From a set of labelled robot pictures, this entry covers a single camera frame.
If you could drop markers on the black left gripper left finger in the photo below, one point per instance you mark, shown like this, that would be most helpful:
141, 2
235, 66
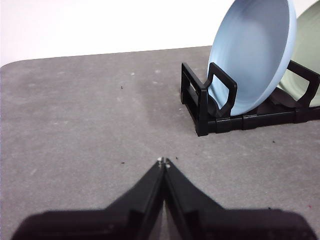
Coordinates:
100, 225

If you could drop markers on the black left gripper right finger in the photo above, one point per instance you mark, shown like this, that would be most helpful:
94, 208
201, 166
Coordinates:
237, 225

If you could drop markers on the blue plate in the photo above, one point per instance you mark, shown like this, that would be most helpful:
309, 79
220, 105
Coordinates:
250, 50

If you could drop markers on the pale green plate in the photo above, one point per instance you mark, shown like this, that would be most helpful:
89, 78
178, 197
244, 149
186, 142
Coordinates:
307, 37

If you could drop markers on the black plastic plate rack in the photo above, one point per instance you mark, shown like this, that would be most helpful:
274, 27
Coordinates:
207, 126

